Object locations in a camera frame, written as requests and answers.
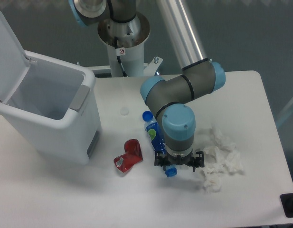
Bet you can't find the white trash bin lid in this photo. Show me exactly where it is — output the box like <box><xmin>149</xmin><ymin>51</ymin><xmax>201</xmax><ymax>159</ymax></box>
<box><xmin>0</xmin><ymin>12</ymin><xmax>30</xmax><ymax>103</ymax></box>

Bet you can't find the white trash bin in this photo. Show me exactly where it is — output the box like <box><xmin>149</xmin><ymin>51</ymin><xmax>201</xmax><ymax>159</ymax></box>
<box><xmin>0</xmin><ymin>52</ymin><xmax>101</xmax><ymax>164</ymax></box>

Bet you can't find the black device at edge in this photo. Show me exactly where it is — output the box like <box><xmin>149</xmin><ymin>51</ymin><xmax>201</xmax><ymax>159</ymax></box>
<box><xmin>280</xmin><ymin>193</ymin><xmax>293</xmax><ymax>218</ymax></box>

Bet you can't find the white metal base frame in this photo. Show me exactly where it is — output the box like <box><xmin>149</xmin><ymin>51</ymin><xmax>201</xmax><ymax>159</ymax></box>
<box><xmin>86</xmin><ymin>57</ymin><xmax>163</xmax><ymax>78</ymax></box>

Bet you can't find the crumpled white tissue paper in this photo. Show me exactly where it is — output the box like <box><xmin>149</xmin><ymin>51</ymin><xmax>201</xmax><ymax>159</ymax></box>
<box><xmin>194</xmin><ymin>125</ymin><xmax>245</xmax><ymax>193</ymax></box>

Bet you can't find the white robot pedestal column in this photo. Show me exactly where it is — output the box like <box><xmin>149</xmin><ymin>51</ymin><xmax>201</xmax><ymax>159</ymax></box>
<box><xmin>98</xmin><ymin>12</ymin><xmax>150</xmax><ymax>77</ymax></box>

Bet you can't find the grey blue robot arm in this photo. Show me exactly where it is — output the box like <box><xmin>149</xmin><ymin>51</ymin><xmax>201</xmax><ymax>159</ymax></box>
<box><xmin>69</xmin><ymin>0</ymin><xmax>226</xmax><ymax>169</ymax></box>

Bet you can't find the crushed red can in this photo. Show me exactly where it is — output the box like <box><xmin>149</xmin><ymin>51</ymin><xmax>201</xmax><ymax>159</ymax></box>
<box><xmin>113</xmin><ymin>139</ymin><xmax>143</xmax><ymax>177</ymax></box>

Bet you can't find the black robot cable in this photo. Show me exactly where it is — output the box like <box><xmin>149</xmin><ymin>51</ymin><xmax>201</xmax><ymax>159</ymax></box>
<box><xmin>114</xmin><ymin>36</ymin><xmax>128</xmax><ymax>77</ymax></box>

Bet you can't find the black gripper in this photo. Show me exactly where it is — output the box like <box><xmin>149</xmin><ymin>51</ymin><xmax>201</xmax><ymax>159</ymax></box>
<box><xmin>154</xmin><ymin>151</ymin><xmax>205</xmax><ymax>172</ymax></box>

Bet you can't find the white frame at right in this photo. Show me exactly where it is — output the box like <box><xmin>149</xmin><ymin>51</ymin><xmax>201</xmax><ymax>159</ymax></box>
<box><xmin>275</xmin><ymin>97</ymin><xmax>293</xmax><ymax>128</ymax></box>

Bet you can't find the blue labelled plastic bottle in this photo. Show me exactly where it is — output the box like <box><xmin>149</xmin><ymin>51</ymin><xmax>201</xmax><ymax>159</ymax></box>
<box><xmin>142</xmin><ymin>111</ymin><xmax>177</xmax><ymax>177</ymax></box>

